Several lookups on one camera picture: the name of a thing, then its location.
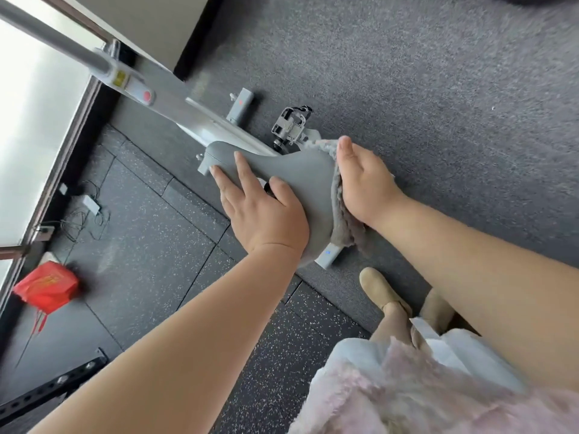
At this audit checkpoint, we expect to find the person's left hand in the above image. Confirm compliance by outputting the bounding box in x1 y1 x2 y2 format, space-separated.
210 151 311 256

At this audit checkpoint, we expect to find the person's right hand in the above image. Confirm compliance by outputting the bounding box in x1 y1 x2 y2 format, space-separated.
337 135 409 228

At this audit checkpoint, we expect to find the grey exercise bike saddle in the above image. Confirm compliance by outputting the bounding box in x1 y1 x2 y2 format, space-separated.
197 141 336 270

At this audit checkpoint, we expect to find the grey fluffy cleaning cloth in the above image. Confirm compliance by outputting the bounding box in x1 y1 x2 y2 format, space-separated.
311 138 396 254

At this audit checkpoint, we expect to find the person's right forearm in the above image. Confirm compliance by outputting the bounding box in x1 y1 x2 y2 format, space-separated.
370 193 579 396

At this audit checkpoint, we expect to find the person's left forearm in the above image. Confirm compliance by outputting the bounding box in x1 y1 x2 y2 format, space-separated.
27 243 311 434

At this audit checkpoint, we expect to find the beige shoe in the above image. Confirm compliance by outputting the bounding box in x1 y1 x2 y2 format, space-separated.
420 288 456 336
359 267 413 318

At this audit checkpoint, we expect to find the white skirt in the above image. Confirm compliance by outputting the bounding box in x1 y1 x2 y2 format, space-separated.
311 317 531 405

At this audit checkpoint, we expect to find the black perforated steel beam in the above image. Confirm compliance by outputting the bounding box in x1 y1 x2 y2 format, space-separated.
0 348 109 428

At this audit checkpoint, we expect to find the grey bike pedal with strap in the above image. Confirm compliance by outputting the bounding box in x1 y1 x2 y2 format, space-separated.
271 105 314 155

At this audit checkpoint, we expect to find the white grey exercise bike frame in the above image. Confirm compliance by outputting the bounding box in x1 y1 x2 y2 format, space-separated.
0 0 344 271

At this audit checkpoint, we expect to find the black tangled cable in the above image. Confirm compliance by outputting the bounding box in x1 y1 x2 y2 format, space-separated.
44 180 112 243

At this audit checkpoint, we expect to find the brown window frame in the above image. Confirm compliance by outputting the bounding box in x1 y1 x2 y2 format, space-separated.
0 0 119 312

